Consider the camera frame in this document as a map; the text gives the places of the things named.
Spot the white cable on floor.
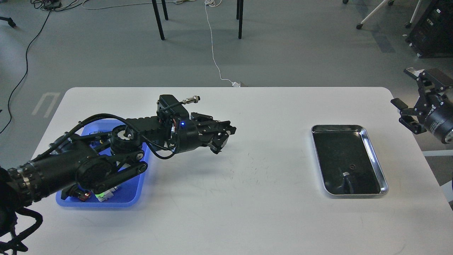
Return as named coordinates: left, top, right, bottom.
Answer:
left=204, top=0, right=240, bottom=87

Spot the silver metal tray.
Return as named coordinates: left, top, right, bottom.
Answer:
left=311, top=125, right=389, bottom=198

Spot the white chair base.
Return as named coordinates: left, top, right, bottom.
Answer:
left=356, top=0, right=423, bottom=30

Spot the black cable on floor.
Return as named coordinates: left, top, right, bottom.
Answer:
left=0, top=0, right=92, bottom=135

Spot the black table leg right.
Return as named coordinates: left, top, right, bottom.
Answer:
left=236, top=0, right=244, bottom=39

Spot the black table leg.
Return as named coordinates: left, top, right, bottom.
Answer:
left=151, top=0, right=169, bottom=40
left=236, top=0, right=244, bottom=39

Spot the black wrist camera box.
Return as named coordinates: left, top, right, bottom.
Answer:
left=156, top=94, right=200, bottom=121

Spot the white green selector switch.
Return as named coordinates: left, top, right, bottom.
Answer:
left=95, top=187, right=119, bottom=202

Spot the black equipment cart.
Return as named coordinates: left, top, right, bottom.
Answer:
left=406, top=0, right=453, bottom=58

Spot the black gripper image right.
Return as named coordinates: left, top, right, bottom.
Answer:
left=390, top=67, right=453, bottom=144

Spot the blue plastic tray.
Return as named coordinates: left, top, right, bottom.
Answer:
left=55, top=119, right=151, bottom=208

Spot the black table leg left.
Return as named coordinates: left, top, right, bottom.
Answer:
left=151, top=0, right=169, bottom=40

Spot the red emergency stop button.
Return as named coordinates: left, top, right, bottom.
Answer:
left=60, top=184, right=92, bottom=202

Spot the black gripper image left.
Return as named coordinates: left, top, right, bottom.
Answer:
left=175, top=112, right=236, bottom=154

